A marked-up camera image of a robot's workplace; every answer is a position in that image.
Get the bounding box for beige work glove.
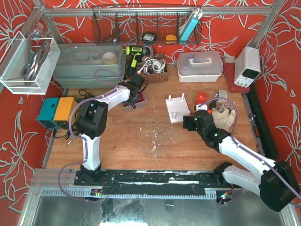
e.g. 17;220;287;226
212;108;236;131

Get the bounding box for grey metal bracket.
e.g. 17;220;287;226
217;102;234;111

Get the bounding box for red large spring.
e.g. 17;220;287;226
137;93;144;103

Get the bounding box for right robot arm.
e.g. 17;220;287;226
183;110;301;212

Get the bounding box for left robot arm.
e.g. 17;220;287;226
75;74;148;185

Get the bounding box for translucent plastic spring bin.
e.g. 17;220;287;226
122;93;147;112

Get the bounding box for white peg board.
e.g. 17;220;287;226
166;93;190;124

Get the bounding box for orange plug adapter cube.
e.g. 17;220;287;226
194;91;208;105

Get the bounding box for woven wicker basket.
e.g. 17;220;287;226
136;54;168;83

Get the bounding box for silver metal block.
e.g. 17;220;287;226
217;89;227;102

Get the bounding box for white lidded storage box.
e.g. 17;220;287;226
177;51;223;83

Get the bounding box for yellow tape measure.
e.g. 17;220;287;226
166;34;177;45

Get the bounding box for red mat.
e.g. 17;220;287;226
223;63;250;93

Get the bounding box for yellow and teal box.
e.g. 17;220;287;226
36;97;77;129

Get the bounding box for white power supply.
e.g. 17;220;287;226
234;46;261;88

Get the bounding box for blue flat case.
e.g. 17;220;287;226
179;8;203;44

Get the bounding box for grey tools in acrylic box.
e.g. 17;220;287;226
20;36;50;86

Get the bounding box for clear acrylic box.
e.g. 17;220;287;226
0;32;61;95

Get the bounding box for white coiled cable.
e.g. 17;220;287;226
138;58;166;75

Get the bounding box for green cordless drill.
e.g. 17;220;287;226
125;45;151;77

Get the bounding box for black wire basket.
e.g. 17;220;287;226
92;4;202;46

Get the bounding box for black side rail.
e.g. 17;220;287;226
246;84;278;160

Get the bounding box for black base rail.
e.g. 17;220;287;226
74;169;233;196

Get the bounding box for black cable bundle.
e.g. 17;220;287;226
53;89;102;146

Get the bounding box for aluminium frame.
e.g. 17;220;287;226
0;0;301;226

